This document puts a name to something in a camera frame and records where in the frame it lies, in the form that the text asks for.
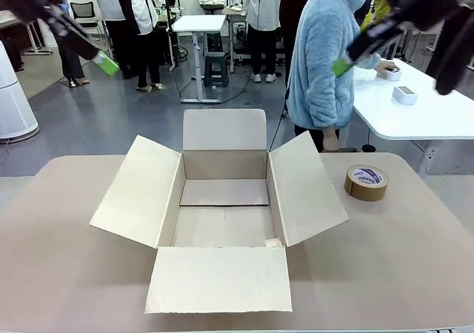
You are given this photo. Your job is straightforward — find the beige top background desk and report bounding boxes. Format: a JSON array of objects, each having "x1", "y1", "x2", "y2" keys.
[{"x1": 0, "y1": 10, "x2": 55, "y2": 57}]

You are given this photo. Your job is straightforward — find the person in blue fleece jacket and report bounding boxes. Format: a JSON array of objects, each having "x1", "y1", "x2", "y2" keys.
[{"x1": 287, "y1": 0, "x2": 382, "y2": 152}]

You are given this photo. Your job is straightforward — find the person's right hand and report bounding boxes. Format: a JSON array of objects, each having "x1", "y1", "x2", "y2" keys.
[{"x1": 322, "y1": 127, "x2": 341, "y2": 152}]

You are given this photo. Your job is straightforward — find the brown cardboard shipping box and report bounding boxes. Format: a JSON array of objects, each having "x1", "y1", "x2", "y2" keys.
[{"x1": 88, "y1": 108, "x2": 350, "y2": 315}]

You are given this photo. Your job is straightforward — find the person in dark red top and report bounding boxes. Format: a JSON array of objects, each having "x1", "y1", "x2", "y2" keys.
[{"x1": 279, "y1": 0, "x2": 323, "y2": 77}]

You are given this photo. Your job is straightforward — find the black mesh office chair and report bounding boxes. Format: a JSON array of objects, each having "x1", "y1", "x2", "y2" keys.
[{"x1": 70, "y1": 1, "x2": 101, "y2": 36}]

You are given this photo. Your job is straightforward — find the white side table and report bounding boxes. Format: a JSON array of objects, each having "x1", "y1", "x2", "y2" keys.
[{"x1": 351, "y1": 57, "x2": 474, "y2": 175}]

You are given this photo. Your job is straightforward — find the black floor cable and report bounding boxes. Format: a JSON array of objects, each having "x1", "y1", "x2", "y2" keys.
[{"x1": 269, "y1": 88, "x2": 290, "y2": 152}]

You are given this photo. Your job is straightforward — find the brown packing tape roll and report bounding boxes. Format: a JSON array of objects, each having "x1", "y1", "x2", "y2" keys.
[{"x1": 344, "y1": 164, "x2": 390, "y2": 203}]

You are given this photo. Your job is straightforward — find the person in long white coat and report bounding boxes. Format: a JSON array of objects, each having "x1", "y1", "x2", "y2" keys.
[{"x1": 242, "y1": 0, "x2": 284, "y2": 84}]

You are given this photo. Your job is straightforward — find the black chair with white cloth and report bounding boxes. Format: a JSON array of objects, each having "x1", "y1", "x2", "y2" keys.
[{"x1": 198, "y1": 0, "x2": 226, "y2": 15}]

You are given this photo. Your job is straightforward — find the black tripod stand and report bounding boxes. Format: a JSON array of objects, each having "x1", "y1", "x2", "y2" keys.
[{"x1": 162, "y1": 0, "x2": 183, "y2": 72}]

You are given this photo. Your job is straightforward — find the person blue shirt dark trousers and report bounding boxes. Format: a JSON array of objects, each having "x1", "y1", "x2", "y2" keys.
[{"x1": 55, "y1": 0, "x2": 90, "y2": 89}]

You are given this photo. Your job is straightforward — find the white rectangular clock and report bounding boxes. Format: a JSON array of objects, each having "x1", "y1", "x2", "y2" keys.
[
  {"x1": 381, "y1": 65, "x2": 403, "y2": 81},
  {"x1": 392, "y1": 85, "x2": 418, "y2": 105}
]

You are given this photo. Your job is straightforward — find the person white coat black apron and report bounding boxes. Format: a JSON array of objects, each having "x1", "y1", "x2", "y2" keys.
[{"x1": 114, "y1": 0, "x2": 164, "y2": 92}]

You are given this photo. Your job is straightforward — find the dark plastic step stool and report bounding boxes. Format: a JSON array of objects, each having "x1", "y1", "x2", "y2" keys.
[{"x1": 203, "y1": 51, "x2": 230, "y2": 88}]

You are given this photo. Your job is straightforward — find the white standing desk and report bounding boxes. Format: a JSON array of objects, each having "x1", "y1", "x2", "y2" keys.
[{"x1": 172, "y1": 14, "x2": 227, "y2": 104}]

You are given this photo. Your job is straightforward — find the person white shirt black trousers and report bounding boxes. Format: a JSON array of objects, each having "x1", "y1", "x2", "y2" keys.
[{"x1": 90, "y1": 0, "x2": 130, "y2": 79}]

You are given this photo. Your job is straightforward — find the white air purifier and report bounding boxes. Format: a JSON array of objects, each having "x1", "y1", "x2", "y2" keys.
[{"x1": 0, "y1": 40, "x2": 40, "y2": 141}]

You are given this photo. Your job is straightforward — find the person in yellow apron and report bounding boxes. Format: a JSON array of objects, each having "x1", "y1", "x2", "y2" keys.
[{"x1": 361, "y1": 0, "x2": 392, "y2": 34}]

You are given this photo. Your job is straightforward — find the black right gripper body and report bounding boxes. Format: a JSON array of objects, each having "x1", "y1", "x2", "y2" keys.
[{"x1": 377, "y1": 0, "x2": 474, "y2": 30}]

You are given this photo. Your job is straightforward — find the person's left hand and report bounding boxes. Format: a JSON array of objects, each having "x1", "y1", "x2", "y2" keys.
[{"x1": 373, "y1": 59, "x2": 399, "y2": 77}]

